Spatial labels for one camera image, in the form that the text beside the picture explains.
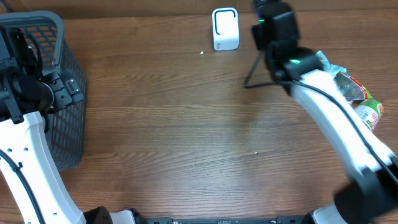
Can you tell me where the green cup noodles container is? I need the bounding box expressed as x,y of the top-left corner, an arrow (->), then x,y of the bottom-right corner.
354,98 -> 384,132

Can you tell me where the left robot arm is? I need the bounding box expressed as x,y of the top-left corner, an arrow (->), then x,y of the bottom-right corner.
1,27 -> 139,224

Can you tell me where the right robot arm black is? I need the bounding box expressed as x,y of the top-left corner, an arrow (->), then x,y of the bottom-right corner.
251,1 -> 397,223

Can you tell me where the grey plastic mesh basket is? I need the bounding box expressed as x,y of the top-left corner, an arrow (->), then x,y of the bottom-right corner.
1,11 -> 87,171

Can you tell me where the green snack bag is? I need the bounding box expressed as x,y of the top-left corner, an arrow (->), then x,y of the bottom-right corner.
334,72 -> 373,105

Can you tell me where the teal snack packet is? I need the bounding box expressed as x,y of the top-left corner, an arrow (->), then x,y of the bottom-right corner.
315,51 -> 347,78

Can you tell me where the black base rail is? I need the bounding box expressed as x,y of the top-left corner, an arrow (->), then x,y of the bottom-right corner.
135,216 -> 311,224

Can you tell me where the white barcode scanner stand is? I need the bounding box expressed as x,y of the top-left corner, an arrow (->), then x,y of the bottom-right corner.
212,7 -> 239,51

